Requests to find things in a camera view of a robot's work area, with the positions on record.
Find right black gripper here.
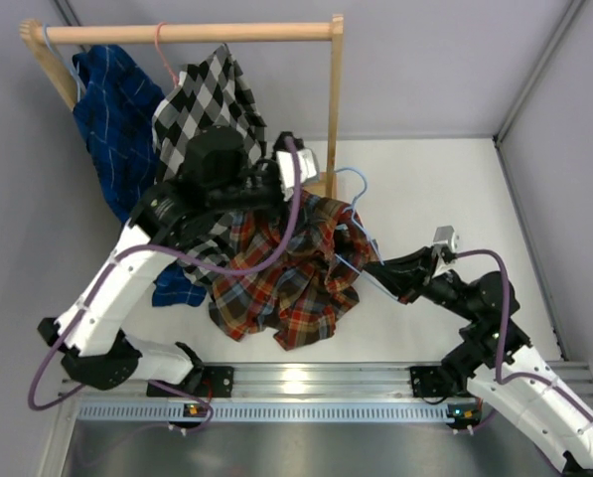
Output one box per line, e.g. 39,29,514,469
363,245,479,321

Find light blue hanger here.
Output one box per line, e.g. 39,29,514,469
325,166,401,302
42,23,84,102

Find red orange plaid shirt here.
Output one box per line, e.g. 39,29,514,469
209,192,377,351

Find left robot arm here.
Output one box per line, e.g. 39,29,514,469
38,126,302,397

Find black white checkered shirt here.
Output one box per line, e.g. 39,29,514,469
152,44,267,289

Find pink hanger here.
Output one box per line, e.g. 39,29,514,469
154,22,179,87

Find blue plaid shirt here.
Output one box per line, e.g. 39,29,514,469
71,44,208,309

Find wooden clothes rack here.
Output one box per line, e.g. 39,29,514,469
19,15,344,198

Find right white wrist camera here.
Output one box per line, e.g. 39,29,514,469
432,226,460,263

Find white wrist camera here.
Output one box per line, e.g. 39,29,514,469
432,226,460,263
275,147,321,202

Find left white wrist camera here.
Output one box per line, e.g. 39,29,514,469
275,147,321,202

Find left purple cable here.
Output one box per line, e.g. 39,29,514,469
27,136,308,431

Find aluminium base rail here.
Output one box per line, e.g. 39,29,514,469
82,362,593,401

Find perforated cable duct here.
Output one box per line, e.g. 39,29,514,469
77,400,463,423

